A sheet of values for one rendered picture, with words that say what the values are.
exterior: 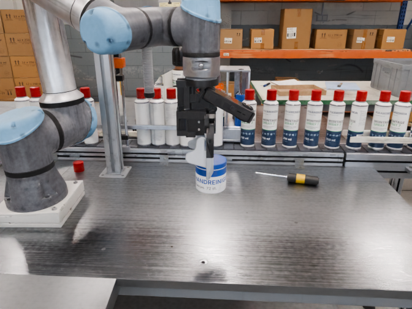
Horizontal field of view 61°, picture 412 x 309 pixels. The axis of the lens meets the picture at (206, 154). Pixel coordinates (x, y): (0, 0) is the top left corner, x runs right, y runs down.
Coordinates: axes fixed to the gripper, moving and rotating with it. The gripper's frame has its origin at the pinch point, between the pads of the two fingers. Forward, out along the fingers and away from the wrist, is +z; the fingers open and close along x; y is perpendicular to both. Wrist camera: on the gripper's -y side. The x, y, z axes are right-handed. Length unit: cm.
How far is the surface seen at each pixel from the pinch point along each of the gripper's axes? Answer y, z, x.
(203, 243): 1.5, 16.9, 5.0
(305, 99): -64, 20, -159
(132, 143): 29, 12, -49
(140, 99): 24, -5, -47
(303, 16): -120, -33, -412
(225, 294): -3.3, 23.5, 13.7
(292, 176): -25.6, 14.6, -26.5
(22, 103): 66, -3, -49
